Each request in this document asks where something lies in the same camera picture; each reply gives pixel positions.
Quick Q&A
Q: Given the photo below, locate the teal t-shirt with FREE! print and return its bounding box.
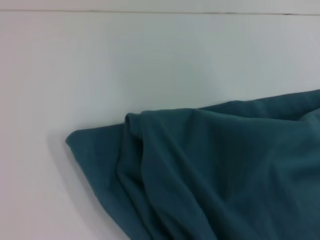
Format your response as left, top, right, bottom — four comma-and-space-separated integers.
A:
64, 89, 320, 240

